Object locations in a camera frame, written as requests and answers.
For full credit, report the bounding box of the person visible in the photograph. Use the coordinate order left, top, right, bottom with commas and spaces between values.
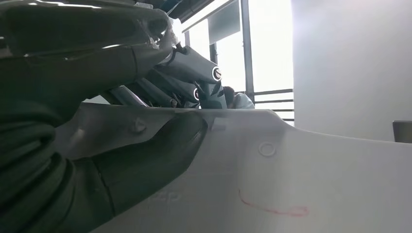
223, 85, 256, 110

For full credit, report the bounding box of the dark monitor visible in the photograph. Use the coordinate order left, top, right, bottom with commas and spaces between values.
392, 120, 412, 144

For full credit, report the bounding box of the dark window frame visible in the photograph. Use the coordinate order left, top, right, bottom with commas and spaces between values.
182, 0, 294, 123

